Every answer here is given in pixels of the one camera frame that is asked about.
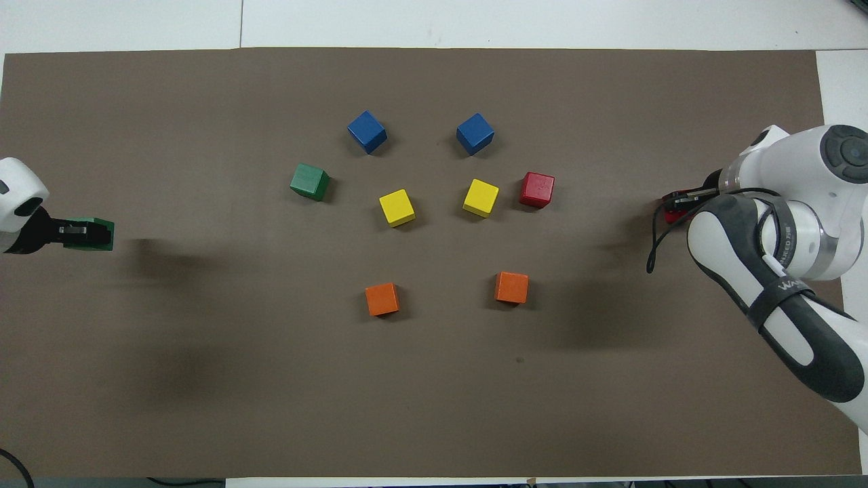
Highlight green wooden cube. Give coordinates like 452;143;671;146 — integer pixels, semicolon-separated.
290;163;332;202
63;216;115;252

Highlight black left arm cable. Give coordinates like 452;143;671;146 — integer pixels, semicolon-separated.
0;447;35;488

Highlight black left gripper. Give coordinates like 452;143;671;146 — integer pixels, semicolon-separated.
3;206;112;256

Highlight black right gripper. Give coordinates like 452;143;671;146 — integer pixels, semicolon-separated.
663;169;727;209

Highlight brown table mat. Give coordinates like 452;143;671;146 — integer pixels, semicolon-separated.
0;47;863;479

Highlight orange wooden cube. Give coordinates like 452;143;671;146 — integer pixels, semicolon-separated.
365;282;401;317
494;271;530;305

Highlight blue wooden cube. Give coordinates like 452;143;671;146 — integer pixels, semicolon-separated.
347;110;389;155
456;112;496;157

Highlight red wooden cube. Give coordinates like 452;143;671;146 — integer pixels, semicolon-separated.
663;191;696;225
519;171;556;209

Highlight thin black floor cable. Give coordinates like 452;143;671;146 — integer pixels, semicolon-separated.
146;476;226;487

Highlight yellow wooden cube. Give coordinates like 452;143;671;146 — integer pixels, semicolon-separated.
462;178;500;219
378;188;416;228

